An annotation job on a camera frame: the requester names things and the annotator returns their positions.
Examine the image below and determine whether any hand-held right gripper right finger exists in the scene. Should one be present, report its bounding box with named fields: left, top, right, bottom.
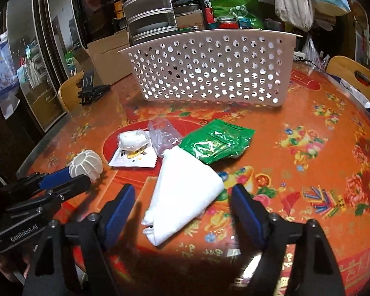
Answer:
left=231, top=183, right=346, bottom=296

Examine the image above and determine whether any green shopping bag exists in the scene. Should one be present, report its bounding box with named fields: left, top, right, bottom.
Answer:
left=210, top=0, right=266, bottom=30

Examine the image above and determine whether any wall calendar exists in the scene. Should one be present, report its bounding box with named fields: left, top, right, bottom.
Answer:
left=0, top=35, right=21, bottom=120

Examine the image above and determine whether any silver refrigerator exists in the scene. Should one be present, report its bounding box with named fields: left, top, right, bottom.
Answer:
left=6, top=0, right=87, bottom=133

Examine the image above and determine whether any white perforated plastic basket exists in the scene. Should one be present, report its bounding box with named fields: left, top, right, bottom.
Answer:
left=116, top=28, right=304, bottom=109

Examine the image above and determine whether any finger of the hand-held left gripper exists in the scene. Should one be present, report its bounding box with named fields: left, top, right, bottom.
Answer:
left=0, top=167, right=74, bottom=197
left=5, top=174, right=92, bottom=214

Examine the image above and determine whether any small cardboard box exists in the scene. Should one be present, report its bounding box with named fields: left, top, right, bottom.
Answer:
left=175, top=9, right=204, bottom=33

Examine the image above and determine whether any red lidded jar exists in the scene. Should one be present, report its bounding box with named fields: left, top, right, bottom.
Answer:
left=216, top=18, right=239, bottom=31

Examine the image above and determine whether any clear crumpled plastic bag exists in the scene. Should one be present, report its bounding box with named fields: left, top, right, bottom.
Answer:
left=300, top=34, right=323, bottom=66

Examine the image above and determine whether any white towel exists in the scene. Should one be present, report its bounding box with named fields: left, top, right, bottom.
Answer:
left=141, top=146, right=225, bottom=247

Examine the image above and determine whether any person's left hand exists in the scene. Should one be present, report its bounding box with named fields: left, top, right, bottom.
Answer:
left=0, top=249, right=30, bottom=284

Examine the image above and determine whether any stack of lidded containers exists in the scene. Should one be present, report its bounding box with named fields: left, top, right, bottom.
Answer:
left=111, top=0, right=179, bottom=45

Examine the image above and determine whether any green foil packet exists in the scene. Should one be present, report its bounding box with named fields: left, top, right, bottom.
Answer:
left=178, top=119, right=256, bottom=165

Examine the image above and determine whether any wooden chair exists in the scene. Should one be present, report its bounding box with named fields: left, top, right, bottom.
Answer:
left=58, top=72, right=85, bottom=113
left=326, top=55, right=370, bottom=114

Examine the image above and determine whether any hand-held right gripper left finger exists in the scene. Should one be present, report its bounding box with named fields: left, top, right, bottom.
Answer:
left=23, top=183, right=136, bottom=296

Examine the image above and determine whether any white printed sachet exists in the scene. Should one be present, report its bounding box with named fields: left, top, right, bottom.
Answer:
left=108, top=146, right=158, bottom=168

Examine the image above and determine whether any black folding stand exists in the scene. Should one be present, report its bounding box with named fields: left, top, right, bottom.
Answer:
left=78, top=70, right=111, bottom=106

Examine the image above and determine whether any white crumpled soft wad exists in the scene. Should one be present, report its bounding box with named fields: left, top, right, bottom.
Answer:
left=117, top=130, right=150, bottom=154

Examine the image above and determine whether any open cardboard box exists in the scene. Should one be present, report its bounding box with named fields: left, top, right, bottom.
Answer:
left=73, top=30, right=134, bottom=87

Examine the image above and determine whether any beige canvas tote bag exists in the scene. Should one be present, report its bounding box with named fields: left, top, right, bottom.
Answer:
left=274, top=0, right=315, bottom=32

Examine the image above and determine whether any white ribbed foam ball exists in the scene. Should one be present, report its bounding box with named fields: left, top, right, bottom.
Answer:
left=69, top=149, right=104, bottom=183

